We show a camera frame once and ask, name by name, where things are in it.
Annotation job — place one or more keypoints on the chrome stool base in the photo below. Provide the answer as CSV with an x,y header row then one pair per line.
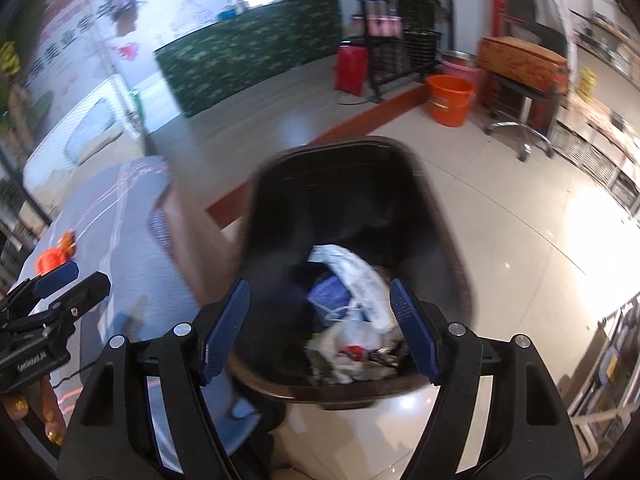
x,y
525,135

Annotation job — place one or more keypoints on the white bed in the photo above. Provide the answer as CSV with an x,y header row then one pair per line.
x,y
60,160

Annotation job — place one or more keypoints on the black trash bin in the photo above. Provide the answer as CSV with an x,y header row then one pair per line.
x,y
350,195

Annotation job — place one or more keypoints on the clear plastic bag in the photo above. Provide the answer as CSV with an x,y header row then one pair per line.
x,y
357,332

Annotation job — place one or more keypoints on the red bag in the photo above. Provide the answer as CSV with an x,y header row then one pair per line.
x,y
352,70

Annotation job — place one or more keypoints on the white printed plastic bag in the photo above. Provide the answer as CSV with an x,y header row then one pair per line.
x,y
360,275

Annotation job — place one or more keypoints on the wall poster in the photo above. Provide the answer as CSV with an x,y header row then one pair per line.
x,y
175,15

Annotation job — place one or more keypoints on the black metal rack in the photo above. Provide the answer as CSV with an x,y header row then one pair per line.
x,y
415,45

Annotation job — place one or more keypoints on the goods shelf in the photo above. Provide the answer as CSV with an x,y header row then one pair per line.
x,y
600,110

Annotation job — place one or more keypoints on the blue packet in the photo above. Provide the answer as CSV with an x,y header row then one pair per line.
x,y
327,295

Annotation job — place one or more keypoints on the green patterned covered counter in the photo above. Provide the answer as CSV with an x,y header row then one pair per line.
x,y
250,55

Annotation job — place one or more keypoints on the blue-grey pillow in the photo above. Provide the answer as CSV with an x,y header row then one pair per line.
x,y
92,127

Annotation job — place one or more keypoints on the pink bucket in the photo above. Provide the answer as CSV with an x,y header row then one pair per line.
x,y
465,67

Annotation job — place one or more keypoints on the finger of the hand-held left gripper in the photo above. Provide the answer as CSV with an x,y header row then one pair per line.
x,y
57,275
82,292

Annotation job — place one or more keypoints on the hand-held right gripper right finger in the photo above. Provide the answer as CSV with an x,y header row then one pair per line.
x,y
415,330

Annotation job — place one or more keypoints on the orange peel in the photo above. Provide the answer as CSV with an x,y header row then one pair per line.
x,y
55,255

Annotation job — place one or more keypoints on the orange bucket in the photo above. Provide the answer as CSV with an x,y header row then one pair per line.
x,y
450,102

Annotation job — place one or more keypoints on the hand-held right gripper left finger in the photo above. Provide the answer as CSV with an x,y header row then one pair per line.
x,y
225,327

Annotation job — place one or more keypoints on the person's left hand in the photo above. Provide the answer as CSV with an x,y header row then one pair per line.
x,y
47,410

